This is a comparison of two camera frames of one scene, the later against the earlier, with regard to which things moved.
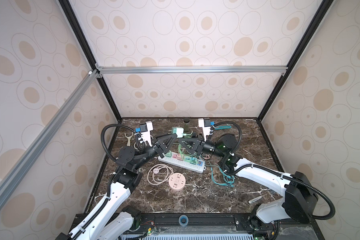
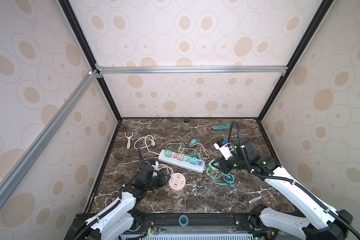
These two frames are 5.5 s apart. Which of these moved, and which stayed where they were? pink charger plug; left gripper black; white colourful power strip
Moved: left gripper black
Stayed: pink charger plug; white colourful power strip
